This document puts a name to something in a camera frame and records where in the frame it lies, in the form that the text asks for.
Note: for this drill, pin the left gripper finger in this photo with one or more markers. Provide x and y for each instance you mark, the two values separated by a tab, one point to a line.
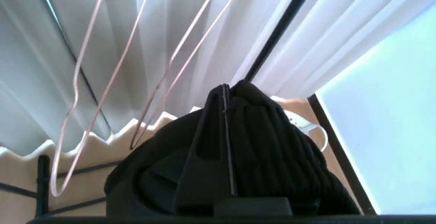
201	183

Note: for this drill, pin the black garment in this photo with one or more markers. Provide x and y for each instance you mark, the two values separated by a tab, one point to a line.
272	142

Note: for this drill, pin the pink clothes hanger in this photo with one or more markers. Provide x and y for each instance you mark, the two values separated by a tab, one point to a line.
75	88
169	64

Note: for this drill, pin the black clothes rack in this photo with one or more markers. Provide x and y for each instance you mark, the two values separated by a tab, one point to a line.
283	23

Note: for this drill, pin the white curtain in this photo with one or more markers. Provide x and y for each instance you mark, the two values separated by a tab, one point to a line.
41	64

